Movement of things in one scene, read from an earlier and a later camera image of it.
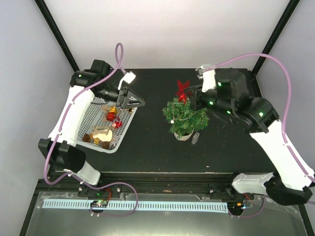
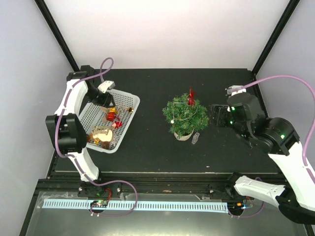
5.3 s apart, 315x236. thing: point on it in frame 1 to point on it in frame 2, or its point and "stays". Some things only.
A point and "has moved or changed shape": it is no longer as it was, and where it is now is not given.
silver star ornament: [114, 140] stays
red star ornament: [182, 93] has moved or changed shape
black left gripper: [126, 91] to [105, 101]
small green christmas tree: [181, 118] stays
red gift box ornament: [110, 116] stays
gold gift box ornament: [113, 109] stays
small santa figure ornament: [117, 124] stays
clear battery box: [195, 138] stays
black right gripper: [195, 101] to [216, 112]
